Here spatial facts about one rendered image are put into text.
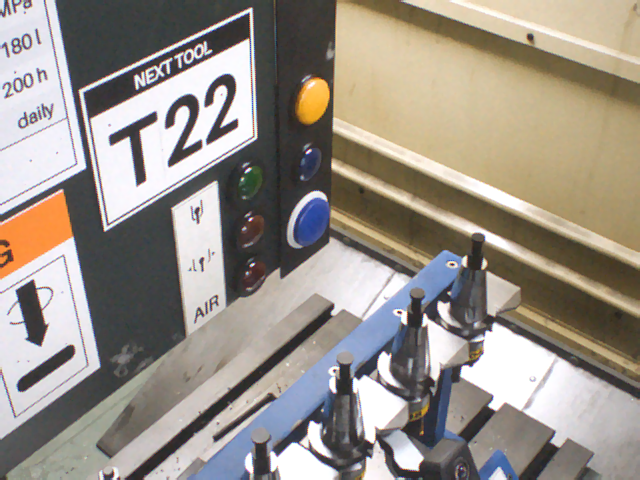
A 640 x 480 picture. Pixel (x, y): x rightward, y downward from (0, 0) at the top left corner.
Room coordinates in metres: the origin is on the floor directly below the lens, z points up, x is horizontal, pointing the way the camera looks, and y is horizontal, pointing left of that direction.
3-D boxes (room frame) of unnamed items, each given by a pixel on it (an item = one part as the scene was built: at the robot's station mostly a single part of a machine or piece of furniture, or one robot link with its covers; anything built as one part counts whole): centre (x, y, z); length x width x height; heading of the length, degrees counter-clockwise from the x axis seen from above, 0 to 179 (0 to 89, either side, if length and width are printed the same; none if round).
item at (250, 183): (0.37, 0.04, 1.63); 0.02 x 0.01 x 0.02; 141
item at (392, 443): (0.56, -0.07, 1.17); 0.09 x 0.03 x 0.06; 27
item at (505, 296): (0.75, -0.19, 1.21); 0.07 x 0.05 x 0.01; 51
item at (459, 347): (0.67, -0.13, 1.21); 0.07 x 0.05 x 0.01; 51
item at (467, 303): (0.71, -0.16, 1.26); 0.04 x 0.04 x 0.07
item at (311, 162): (0.41, 0.01, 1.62); 0.02 x 0.01 x 0.02; 141
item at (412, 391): (0.62, -0.09, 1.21); 0.06 x 0.06 x 0.03
